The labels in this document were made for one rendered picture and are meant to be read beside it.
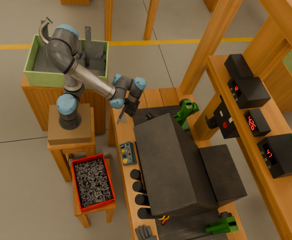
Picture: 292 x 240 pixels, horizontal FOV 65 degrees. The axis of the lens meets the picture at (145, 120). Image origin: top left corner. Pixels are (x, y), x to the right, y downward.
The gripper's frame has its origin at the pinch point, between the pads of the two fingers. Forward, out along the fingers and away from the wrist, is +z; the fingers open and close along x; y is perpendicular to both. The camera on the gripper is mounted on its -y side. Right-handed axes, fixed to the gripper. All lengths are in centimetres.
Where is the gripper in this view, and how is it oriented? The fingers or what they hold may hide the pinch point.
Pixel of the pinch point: (120, 117)
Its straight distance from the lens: 161.4
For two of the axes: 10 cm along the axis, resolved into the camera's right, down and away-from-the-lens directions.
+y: 8.7, 4.9, 0.0
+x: 3.2, -5.7, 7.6
